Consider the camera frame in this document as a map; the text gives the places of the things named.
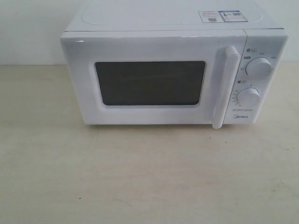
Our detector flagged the upper white control knob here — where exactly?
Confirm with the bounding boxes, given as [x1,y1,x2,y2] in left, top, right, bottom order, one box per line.
[245,57,272,80]

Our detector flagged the white microwave oven body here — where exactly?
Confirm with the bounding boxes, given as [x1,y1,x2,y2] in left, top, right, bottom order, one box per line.
[63,0,288,124]

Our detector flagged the lower white control knob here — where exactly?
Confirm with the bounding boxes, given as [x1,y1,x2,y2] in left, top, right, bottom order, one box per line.
[237,88,261,107]

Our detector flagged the white control knob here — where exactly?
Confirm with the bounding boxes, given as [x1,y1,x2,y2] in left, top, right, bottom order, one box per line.
[237,88,261,107]
[245,57,272,80]

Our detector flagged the warning label sticker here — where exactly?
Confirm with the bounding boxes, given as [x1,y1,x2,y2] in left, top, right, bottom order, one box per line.
[199,10,248,23]

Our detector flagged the white microwave door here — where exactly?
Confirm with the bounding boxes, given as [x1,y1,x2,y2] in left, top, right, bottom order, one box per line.
[60,30,247,129]

